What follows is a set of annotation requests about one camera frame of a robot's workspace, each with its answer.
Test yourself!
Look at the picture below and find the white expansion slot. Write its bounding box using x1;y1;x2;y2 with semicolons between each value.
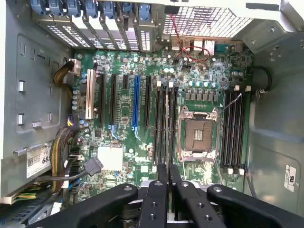
85;69;95;120

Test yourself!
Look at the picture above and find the red and black wire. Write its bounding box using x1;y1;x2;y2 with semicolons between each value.
170;13;211;64

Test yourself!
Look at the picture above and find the yellow black wire bundle white plug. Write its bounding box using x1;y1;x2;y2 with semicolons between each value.
53;58;82;98

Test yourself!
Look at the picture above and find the black RAM slot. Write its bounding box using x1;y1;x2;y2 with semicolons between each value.
235;92;247;175
172;85;180;165
159;85;167;165
168;81;174;165
230;92;241;169
152;81;162;166
225;92;236;168
220;92;232;167

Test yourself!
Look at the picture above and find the grey metal PC case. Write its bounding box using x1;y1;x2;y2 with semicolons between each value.
0;0;304;228

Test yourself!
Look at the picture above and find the white certification sticker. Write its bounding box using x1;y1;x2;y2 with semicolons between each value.
283;163;298;193

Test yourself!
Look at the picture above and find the grey wire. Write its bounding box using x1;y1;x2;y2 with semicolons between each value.
244;166;259;198

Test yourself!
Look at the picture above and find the blue card retention clip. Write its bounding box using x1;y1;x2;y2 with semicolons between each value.
48;0;65;17
138;3;152;22
122;1;133;21
103;0;116;20
66;0;82;18
30;0;47;15
85;0;99;19

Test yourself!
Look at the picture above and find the long black expansion slot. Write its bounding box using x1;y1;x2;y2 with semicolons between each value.
99;74;107;126
144;76;152;129
110;74;118;126

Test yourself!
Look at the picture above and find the black flat plug wire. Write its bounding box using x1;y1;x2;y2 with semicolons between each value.
35;156;105;184

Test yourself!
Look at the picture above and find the yellow green wire white plug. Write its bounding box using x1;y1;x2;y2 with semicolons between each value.
0;182;39;205

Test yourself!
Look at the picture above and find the green motherboard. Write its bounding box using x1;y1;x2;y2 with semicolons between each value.
71;48;252;207

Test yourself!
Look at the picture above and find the silver rear port block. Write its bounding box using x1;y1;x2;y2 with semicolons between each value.
192;38;216;52
171;38;192;51

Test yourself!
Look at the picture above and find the silver CPU socket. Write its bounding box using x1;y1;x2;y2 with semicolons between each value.
177;106;221;163

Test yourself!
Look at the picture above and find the white barcode label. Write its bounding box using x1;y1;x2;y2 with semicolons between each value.
25;142;52;179

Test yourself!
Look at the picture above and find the thick yellow black wire bundle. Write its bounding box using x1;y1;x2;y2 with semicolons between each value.
49;127;80;192

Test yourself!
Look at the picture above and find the black looped wire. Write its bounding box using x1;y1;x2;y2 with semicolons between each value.
252;66;273;93

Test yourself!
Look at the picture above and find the silver chipset heatsink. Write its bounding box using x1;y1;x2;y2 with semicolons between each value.
96;145;124;172

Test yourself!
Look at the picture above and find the blue expansion slot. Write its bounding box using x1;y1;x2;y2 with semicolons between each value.
132;75;141;131

